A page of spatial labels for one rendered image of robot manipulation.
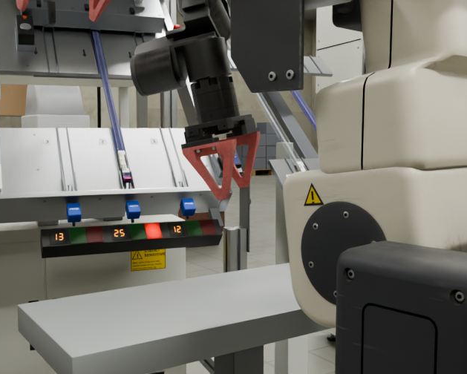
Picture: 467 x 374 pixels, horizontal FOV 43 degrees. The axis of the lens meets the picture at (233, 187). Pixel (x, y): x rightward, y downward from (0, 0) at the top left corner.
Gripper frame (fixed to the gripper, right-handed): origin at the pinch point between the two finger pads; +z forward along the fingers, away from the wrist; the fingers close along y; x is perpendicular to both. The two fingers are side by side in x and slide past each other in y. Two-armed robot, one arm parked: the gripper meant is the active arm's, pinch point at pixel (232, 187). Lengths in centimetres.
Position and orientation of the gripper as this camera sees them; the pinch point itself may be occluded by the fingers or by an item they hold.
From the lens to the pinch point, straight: 79.9
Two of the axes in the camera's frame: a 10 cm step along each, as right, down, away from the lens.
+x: 9.3, -1.6, -3.2
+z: 2.0, 9.7, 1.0
